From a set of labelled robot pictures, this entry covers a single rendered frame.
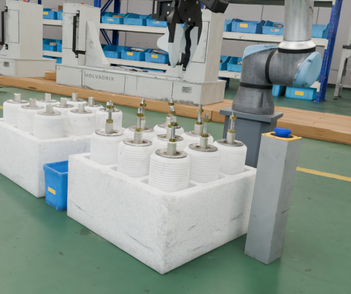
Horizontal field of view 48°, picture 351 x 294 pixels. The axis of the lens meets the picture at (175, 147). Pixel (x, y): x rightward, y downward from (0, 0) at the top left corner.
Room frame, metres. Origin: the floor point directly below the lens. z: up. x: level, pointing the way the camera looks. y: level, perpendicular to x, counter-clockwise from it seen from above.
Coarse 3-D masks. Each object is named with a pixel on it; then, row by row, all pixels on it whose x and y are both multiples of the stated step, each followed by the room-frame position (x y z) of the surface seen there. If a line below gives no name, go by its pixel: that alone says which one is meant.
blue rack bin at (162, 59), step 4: (148, 52) 6.41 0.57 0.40; (164, 52) 6.70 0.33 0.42; (148, 56) 6.28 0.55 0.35; (152, 56) 6.25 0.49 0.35; (156, 56) 6.22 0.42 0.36; (160, 56) 6.20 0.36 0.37; (164, 56) 6.17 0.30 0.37; (168, 56) 6.27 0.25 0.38; (148, 60) 6.29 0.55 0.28; (152, 60) 6.26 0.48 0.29; (156, 60) 6.23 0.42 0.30; (160, 60) 6.20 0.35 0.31; (164, 60) 6.18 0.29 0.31; (168, 60) 6.28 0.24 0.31
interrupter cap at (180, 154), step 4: (164, 148) 0.92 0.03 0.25; (156, 152) 0.88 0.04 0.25; (160, 152) 0.88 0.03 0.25; (164, 152) 0.90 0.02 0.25; (176, 152) 0.90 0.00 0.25; (180, 152) 0.90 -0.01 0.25; (184, 152) 0.90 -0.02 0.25; (164, 156) 0.85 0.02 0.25; (168, 156) 0.85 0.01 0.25; (172, 156) 0.85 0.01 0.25; (176, 156) 0.86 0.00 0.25; (180, 156) 0.86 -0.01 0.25; (184, 156) 0.87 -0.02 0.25
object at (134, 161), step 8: (120, 144) 0.95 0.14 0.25; (120, 152) 0.94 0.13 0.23; (128, 152) 0.92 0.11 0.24; (136, 152) 0.92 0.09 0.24; (144, 152) 0.93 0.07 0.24; (152, 152) 0.94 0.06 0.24; (120, 160) 0.94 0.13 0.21; (128, 160) 0.92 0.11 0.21; (136, 160) 0.92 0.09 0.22; (144, 160) 0.93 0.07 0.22; (120, 168) 0.94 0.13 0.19; (128, 168) 0.92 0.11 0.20; (136, 168) 0.92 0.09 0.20; (144, 168) 0.93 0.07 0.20; (128, 176) 0.92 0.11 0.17; (136, 176) 0.92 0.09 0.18
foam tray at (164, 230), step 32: (96, 192) 0.95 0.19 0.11; (128, 192) 0.87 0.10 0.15; (160, 192) 0.82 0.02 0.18; (192, 192) 0.84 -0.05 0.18; (224, 192) 0.93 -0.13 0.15; (96, 224) 0.95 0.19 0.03; (128, 224) 0.86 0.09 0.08; (160, 224) 0.79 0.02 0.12; (192, 224) 0.85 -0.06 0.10; (224, 224) 0.95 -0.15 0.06; (160, 256) 0.79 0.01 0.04; (192, 256) 0.86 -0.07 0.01
